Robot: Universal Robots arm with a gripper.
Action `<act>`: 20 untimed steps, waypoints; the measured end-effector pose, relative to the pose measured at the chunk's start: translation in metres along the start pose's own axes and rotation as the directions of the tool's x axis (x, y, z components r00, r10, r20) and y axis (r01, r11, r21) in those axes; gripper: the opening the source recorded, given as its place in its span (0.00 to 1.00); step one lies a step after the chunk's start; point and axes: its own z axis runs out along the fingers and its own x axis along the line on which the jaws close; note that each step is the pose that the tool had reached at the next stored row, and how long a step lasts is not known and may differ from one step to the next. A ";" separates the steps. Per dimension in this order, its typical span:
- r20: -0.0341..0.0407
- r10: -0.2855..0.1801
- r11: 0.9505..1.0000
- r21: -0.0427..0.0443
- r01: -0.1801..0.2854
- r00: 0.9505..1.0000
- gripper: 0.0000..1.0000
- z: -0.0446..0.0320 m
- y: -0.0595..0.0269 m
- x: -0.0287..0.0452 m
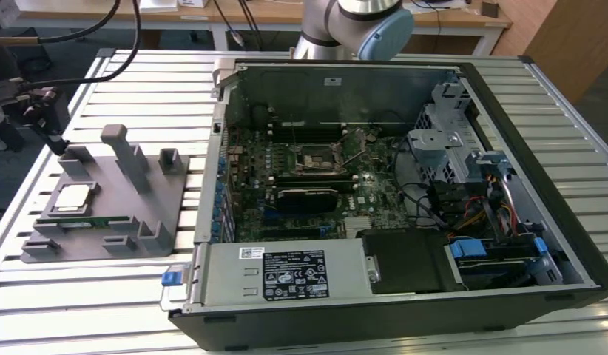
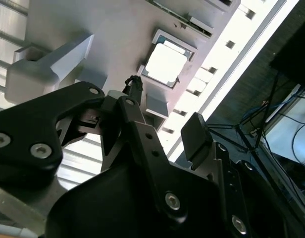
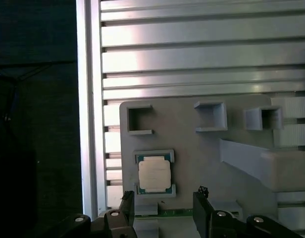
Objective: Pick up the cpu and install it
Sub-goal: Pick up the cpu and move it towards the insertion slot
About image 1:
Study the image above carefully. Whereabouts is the metal socket cover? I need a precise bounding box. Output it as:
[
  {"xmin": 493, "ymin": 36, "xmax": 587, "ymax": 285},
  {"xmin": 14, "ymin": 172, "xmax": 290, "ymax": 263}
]
[{"xmin": 335, "ymin": 127, "xmax": 373, "ymax": 166}]

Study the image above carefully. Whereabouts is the black cable brass plug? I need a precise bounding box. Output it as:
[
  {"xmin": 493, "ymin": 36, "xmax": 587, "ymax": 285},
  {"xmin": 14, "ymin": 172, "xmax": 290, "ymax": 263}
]
[{"xmin": 0, "ymin": 0, "xmax": 122, "ymax": 47}]

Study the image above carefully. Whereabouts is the green RAM stick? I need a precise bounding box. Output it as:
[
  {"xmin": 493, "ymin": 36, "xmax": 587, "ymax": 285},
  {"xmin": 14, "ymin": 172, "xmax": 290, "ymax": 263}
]
[{"xmin": 35, "ymin": 216, "xmax": 130, "ymax": 227}]

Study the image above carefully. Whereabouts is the grey power supply unit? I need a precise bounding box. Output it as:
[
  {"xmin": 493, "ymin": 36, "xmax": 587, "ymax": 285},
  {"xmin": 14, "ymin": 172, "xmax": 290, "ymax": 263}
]
[{"xmin": 183, "ymin": 238, "xmax": 383, "ymax": 308}]

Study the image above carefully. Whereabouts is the black graphics card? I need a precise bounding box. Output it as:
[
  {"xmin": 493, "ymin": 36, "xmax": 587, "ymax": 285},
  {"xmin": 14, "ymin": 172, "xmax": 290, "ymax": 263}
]
[{"xmin": 275, "ymin": 187, "xmax": 339, "ymax": 214}]

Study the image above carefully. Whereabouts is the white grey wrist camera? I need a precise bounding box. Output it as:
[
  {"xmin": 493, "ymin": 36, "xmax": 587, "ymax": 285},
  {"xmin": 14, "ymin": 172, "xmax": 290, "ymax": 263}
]
[{"xmin": 0, "ymin": 77, "xmax": 25, "ymax": 126}]

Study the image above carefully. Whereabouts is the silver CPU green edge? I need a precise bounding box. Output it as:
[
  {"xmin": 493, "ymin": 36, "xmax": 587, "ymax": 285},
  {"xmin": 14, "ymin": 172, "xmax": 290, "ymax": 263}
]
[{"xmin": 54, "ymin": 184, "xmax": 95, "ymax": 214}]

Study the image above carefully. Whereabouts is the wooden desk white frame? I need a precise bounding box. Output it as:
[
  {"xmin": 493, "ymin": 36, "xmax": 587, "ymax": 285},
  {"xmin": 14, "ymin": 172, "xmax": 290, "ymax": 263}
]
[
  {"xmin": 209, "ymin": 0, "xmax": 513, "ymax": 56},
  {"xmin": 0, "ymin": 0, "xmax": 215, "ymax": 51}
]

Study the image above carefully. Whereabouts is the blue disk carrier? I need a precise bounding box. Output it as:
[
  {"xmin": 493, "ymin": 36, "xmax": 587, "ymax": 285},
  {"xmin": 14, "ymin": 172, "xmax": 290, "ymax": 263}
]
[{"xmin": 449, "ymin": 236, "xmax": 549, "ymax": 289}]

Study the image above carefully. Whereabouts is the silver metal drive cage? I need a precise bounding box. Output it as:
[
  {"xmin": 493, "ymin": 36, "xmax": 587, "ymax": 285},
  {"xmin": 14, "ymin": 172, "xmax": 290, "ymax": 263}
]
[{"xmin": 405, "ymin": 81, "xmax": 482, "ymax": 186}]

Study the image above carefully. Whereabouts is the white cardboard box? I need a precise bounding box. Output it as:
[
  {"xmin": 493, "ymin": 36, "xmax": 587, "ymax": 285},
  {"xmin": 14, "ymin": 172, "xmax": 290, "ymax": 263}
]
[{"xmin": 138, "ymin": 0, "xmax": 178, "ymax": 14}]

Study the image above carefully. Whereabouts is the wooden cabinet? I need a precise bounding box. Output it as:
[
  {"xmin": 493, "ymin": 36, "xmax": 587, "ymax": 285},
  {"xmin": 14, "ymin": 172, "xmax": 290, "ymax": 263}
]
[{"xmin": 490, "ymin": 0, "xmax": 608, "ymax": 107}]

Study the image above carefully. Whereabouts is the CPU socket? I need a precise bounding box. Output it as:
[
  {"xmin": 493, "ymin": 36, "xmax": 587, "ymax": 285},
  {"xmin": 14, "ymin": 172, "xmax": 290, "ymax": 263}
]
[{"xmin": 290, "ymin": 142, "xmax": 351, "ymax": 178}]

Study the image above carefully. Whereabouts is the black wire mesh bin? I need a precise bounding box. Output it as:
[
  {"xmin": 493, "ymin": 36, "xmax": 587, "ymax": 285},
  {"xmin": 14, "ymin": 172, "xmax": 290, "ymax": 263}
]
[{"xmin": 6, "ymin": 44, "xmax": 54, "ymax": 73}]

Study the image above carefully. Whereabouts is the black camera cable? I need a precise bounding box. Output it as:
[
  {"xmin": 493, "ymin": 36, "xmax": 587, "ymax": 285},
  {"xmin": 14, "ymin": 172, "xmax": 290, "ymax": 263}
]
[{"xmin": 17, "ymin": 0, "xmax": 142, "ymax": 89}]

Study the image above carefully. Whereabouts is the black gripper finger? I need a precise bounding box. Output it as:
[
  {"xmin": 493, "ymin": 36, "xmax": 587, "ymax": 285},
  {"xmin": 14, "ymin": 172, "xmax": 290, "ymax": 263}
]
[
  {"xmin": 22, "ymin": 85, "xmax": 71, "ymax": 131},
  {"xmin": 22, "ymin": 105, "xmax": 69, "ymax": 157}
]

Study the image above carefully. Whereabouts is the black PC case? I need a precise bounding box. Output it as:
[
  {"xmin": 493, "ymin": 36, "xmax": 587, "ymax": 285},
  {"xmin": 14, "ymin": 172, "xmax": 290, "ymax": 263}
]
[{"xmin": 157, "ymin": 55, "xmax": 608, "ymax": 351}]

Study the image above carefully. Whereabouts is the black RAM slot bank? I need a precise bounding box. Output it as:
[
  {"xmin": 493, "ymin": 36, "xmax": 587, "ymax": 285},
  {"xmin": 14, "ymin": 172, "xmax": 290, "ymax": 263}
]
[
  {"xmin": 265, "ymin": 120, "xmax": 347, "ymax": 143},
  {"xmin": 271, "ymin": 172, "xmax": 359, "ymax": 192}
]

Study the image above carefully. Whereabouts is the grey plastic parts rack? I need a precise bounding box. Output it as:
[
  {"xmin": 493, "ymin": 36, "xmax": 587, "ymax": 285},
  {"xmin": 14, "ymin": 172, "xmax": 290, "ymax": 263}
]
[{"xmin": 19, "ymin": 124, "xmax": 191, "ymax": 264}]

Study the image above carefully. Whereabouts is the silver finned heatsink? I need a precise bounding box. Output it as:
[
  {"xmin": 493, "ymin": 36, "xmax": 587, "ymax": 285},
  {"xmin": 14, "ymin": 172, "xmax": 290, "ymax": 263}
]
[{"xmin": 343, "ymin": 217, "xmax": 371, "ymax": 237}]

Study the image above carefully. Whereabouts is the green motherboard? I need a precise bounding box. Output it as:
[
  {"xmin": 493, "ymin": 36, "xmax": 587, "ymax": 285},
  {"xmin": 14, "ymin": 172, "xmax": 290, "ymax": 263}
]
[{"xmin": 223, "ymin": 127, "xmax": 433, "ymax": 243}]

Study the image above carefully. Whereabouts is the orange yellow wire bundle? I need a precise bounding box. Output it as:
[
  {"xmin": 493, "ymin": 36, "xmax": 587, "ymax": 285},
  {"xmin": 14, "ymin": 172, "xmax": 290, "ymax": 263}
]
[{"xmin": 449, "ymin": 195, "xmax": 522, "ymax": 237}]

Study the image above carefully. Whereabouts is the black power cable bundle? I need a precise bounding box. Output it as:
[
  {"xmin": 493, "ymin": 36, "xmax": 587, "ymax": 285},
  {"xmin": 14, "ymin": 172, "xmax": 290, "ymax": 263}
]
[{"xmin": 397, "ymin": 140, "xmax": 467, "ymax": 229}]

